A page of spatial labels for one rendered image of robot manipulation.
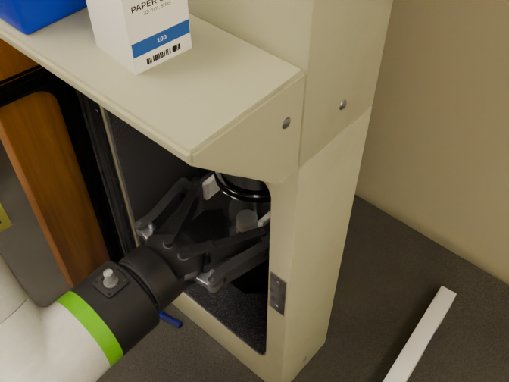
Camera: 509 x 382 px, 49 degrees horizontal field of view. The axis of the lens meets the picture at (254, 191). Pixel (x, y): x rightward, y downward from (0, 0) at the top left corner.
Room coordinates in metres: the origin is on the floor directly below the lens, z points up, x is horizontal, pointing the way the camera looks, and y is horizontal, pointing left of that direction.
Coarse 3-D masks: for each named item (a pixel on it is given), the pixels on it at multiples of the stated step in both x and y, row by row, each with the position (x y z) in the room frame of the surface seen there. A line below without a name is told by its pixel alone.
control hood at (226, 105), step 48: (48, 48) 0.35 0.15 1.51; (96, 48) 0.35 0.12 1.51; (192, 48) 0.35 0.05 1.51; (240, 48) 0.35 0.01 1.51; (96, 96) 0.30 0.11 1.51; (144, 96) 0.29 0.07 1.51; (192, 96) 0.29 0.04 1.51; (240, 96) 0.29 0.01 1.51; (288, 96) 0.31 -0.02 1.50; (192, 144) 0.25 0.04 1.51; (240, 144) 0.27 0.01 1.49; (288, 144) 0.31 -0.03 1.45
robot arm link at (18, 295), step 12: (0, 252) 0.32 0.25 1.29; (0, 264) 0.30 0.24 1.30; (0, 276) 0.29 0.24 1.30; (12, 276) 0.30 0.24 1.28; (0, 288) 0.28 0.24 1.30; (12, 288) 0.29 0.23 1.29; (0, 300) 0.27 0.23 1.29; (12, 300) 0.27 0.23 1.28; (24, 300) 0.28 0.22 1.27; (0, 312) 0.26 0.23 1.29; (12, 312) 0.26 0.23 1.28
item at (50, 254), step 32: (32, 96) 0.48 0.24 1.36; (0, 128) 0.45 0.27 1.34; (32, 128) 0.47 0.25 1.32; (64, 128) 0.50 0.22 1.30; (0, 160) 0.44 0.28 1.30; (32, 160) 0.46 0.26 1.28; (64, 160) 0.49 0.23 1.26; (0, 192) 0.43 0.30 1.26; (32, 192) 0.45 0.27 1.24; (64, 192) 0.48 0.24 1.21; (0, 224) 0.42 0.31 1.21; (32, 224) 0.44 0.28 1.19; (64, 224) 0.47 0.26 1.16; (96, 224) 0.50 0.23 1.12; (32, 256) 0.43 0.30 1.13; (64, 256) 0.46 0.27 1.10; (96, 256) 0.49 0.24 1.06; (32, 288) 0.42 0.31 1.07; (64, 288) 0.45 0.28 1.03
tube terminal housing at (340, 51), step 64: (192, 0) 0.40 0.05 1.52; (256, 0) 0.36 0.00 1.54; (320, 0) 0.33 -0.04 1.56; (384, 0) 0.39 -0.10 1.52; (320, 64) 0.34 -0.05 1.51; (320, 128) 0.34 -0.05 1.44; (320, 192) 0.35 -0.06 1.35; (320, 256) 0.37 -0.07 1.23; (192, 320) 0.44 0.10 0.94; (320, 320) 0.39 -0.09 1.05
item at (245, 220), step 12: (240, 192) 0.45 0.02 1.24; (252, 192) 0.45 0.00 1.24; (264, 192) 0.45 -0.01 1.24; (228, 204) 0.47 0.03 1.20; (240, 204) 0.45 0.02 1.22; (252, 204) 0.45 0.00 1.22; (264, 204) 0.45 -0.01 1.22; (228, 216) 0.47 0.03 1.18; (240, 216) 0.45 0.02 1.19; (252, 216) 0.45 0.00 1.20; (228, 228) 0.47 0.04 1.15; (240, 228) 0.45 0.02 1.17; (252, 228) 0.45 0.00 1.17; (264, 264) 0.45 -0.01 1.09; (240, 276) 0.45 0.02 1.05; (252, 276) 0.45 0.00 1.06; (264, 276) 0.45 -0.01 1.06
